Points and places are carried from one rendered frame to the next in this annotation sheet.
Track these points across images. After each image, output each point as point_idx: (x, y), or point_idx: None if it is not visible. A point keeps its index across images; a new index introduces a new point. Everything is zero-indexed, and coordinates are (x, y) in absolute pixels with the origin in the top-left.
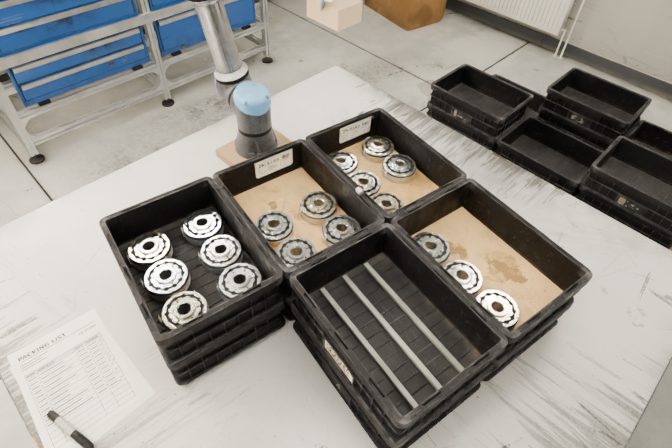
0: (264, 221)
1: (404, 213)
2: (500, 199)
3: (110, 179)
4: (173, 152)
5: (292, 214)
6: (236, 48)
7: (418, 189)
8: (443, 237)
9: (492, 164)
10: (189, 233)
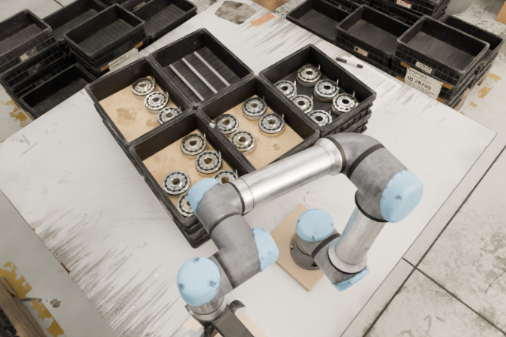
0: (278, 123)
1: (183, 113)
2: (91, 211)
3: (430, 206)
4: (392, 245)
5: (260, 141)
6: (340, 239)
7: (165, 169)
8: (159, 122)
9: (78, 255)
10: (324, 111)
